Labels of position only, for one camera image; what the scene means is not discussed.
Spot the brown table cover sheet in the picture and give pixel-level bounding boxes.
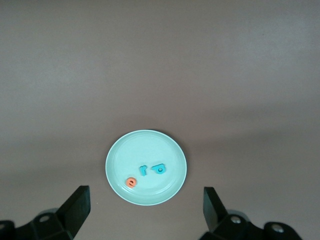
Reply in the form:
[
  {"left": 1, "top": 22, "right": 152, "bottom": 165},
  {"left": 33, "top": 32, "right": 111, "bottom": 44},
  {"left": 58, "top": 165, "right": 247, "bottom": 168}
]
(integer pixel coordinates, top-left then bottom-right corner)
[{"left": 0, "top": 0, "right": 320, "bottom": 240}]

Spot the pale green plate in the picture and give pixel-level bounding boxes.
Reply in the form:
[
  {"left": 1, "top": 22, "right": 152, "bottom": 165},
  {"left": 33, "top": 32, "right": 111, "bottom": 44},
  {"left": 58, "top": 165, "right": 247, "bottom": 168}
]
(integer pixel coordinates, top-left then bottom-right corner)
[{"left": 105, "top": 129, "right": 188, "bottom": 207}]

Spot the teal foam letter d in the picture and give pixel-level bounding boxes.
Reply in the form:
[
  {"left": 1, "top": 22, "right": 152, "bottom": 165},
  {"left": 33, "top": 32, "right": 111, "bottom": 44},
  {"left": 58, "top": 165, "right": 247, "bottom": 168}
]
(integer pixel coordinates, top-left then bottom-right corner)
[{"left": 151, "top": 163, "right": 166, "bottom": 175}]

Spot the orange foam letter e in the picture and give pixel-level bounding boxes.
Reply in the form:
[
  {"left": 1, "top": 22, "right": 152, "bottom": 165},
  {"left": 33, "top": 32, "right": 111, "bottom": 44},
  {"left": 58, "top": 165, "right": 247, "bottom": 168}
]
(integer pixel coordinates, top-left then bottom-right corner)
[{"left": 125, "top": 176, "right": 138, "bottom": 188}]

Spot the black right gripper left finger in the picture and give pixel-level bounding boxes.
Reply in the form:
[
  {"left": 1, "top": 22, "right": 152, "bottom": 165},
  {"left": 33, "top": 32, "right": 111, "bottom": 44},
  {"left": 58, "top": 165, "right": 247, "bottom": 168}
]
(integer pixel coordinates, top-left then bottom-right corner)
[{"left": 0, "top": 185, "right": 92, "bottom": 240}]

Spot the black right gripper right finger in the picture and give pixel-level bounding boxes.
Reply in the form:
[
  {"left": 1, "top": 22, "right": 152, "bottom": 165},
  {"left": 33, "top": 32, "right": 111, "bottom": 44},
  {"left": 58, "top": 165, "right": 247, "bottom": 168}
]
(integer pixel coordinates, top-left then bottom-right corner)
[{"left": 197, "top": 186, "right": 300, "bottom": 240}]

